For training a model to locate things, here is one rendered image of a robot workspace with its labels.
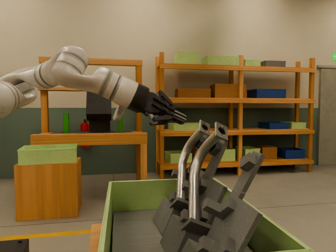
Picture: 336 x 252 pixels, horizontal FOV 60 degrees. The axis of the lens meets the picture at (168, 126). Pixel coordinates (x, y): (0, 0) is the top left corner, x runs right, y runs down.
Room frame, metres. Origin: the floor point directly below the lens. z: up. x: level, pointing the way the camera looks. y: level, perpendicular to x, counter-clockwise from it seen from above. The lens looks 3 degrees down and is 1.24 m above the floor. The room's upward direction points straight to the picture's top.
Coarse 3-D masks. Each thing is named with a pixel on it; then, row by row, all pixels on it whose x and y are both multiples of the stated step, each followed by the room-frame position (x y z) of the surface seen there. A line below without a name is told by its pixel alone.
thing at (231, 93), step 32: (160, 64) 4.99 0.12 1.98; (192, 64) 5.15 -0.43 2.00; (224, 64) 5.31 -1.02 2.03; (256, 64) 5.41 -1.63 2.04; (192, 96) 5.22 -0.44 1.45; (224, 96) 5.35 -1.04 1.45; (256, 96) 5.44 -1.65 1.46; (160, 128) 5.03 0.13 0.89; (192, 128) 5.20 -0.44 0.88; (256, 128) 5.61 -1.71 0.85; (288, 128) 5.61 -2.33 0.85; (160, 160) 5.03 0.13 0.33; (224, 160) 5.32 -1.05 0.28; (288, 160) 5.52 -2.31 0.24
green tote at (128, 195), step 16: (112, 192) 1.08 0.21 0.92; (128, 192) 1.09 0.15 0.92; (144, 192) 1.10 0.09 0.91; (160, 192) 1.11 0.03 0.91; (112, 208) 1.08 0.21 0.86; (128, 208) 1.09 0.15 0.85; (144, 208) 1.10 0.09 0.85; (256, 208) 0.79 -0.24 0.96; (112, 224) 1.07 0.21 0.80; (272, 224) 0.68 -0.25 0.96; (256, 240) 0.76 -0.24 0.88; (272, 240) 0.68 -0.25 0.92; (288, 240) 0.62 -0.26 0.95
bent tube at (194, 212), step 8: (216, 128) 0.81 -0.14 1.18; (224, 128) 0.83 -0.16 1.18; (216, 136) 0.80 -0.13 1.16; (224, 136) 0.81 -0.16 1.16; (208, 144) 0.84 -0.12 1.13; (200, 152) 0.86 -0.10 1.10; (200, 160) 0.86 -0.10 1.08; (192, 168) 0.86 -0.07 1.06; (200, 168) 0.87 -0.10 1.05; (192, 176) 0.83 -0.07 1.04; (192, 184) 0.81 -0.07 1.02; (192, 192) 0.79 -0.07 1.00; (192, 200) 0.77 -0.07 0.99; (192, 208) 0.75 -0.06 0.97; (192, 216) 0.73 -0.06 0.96
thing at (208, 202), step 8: (208, 200) 0.68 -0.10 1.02; (224, 200) 0.68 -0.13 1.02; (232, 200) 0.67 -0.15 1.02; (208, 208) 0.67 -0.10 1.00; (216, 208) 0.67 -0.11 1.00; (224, 208) 0.66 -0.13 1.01; (232, 208) 0.65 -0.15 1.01; (216, 216) 0.68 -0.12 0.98; (224, 216) 0.67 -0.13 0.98; (200, 240) 0.60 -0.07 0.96; (208, 240) 0.60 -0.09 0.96; (224, 240) 0.59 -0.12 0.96; (232, 240) 0.59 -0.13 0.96; (200, 248) 0.58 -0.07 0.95; (208, 248) 0.58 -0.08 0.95; (216, 248) 0.59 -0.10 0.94; (224, 248) 0.57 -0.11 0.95; (232, 248) 0.57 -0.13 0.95
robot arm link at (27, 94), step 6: (18, 84) 0.90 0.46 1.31; (24, 84) 0.91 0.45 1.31; (18, 90) 0.78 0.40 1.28; (24, 90) 0.91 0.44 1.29; (30, 90) 0.92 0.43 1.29; (18, 96) 0.76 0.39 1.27; (24, 96) 0.83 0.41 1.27; (30, 96) 0.90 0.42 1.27; (18, 102) 0.77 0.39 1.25; (24, 102) 0.85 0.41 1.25; (30, 102) 0.94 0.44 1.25
